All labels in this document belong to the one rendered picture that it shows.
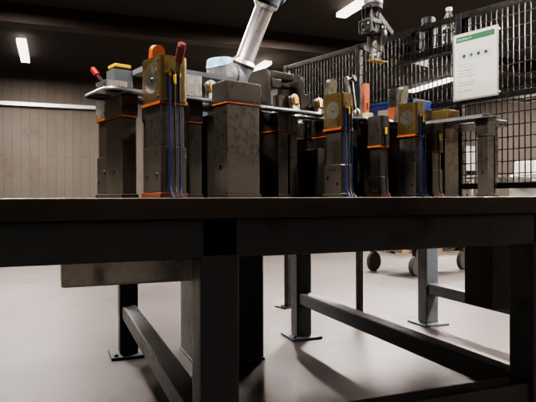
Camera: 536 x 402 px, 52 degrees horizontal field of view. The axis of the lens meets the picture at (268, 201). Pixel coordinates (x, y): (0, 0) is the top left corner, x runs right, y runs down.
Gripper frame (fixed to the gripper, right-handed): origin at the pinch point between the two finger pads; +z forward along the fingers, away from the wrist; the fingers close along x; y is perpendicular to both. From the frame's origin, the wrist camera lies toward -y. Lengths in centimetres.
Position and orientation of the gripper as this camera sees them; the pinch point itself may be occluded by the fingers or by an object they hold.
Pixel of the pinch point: (377, 57)
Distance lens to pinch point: 235.5
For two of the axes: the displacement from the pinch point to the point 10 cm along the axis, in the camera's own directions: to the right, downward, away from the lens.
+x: 6.2, 0.0, -7.9
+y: -7.9, 0.2, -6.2
